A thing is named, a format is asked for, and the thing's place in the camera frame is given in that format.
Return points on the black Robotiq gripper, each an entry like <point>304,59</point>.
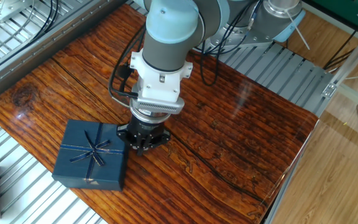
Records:
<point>160,135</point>

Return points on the blue ribboned casing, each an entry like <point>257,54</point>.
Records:
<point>82,168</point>

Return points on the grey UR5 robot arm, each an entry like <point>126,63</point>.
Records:
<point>172,46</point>

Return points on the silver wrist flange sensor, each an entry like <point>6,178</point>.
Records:
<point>149,116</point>

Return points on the wood grain table mat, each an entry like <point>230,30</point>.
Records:
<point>228,140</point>

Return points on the white zip tie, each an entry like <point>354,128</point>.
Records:
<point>298,31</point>

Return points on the perforated metal plate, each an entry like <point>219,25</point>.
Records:
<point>5,9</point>

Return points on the aluminium table edge rail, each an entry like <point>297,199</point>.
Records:
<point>26,67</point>

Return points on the aluminium frame beam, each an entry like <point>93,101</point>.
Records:
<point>354,60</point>

